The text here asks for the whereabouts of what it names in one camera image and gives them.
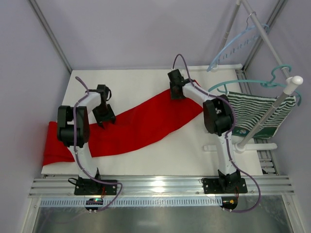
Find red trousers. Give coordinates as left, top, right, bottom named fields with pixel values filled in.
left=42, top=79, right=204, bottom=167

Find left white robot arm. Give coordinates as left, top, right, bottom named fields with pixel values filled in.
left=57, top=84, right=117, bottom=196

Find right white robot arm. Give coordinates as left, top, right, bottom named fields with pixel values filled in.
left=168, top=69, right=242, bottom=193

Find light blue hanger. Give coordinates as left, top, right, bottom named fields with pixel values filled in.
left=207, top=11, right=270, bottom=73

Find teal hanger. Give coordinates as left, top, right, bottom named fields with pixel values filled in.
left=208, top=64, right=292, bottom=94

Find green white striped garment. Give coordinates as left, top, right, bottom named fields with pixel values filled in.
left=227, top=92, right=296, bottom=139

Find white clothes rack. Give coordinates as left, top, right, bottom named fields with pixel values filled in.
left=184, top=0, right=311, bottom=159

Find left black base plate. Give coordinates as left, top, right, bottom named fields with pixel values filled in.
left=74, top=179, right=117, bottom=196

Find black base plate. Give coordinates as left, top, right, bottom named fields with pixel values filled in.
left=201, top=178, right=248, bottom=194
left=74, top=179, right=117, bottom=196

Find slotted cable duct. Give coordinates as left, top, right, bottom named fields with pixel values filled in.
left=39, top=196, right=222, bottom=208

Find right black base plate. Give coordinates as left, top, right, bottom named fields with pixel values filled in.
left=201, top=178, right=248, bottom=194

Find aluminium mounting rail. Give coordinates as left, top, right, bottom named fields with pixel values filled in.
left=29, top=175, right=294, bottom=198

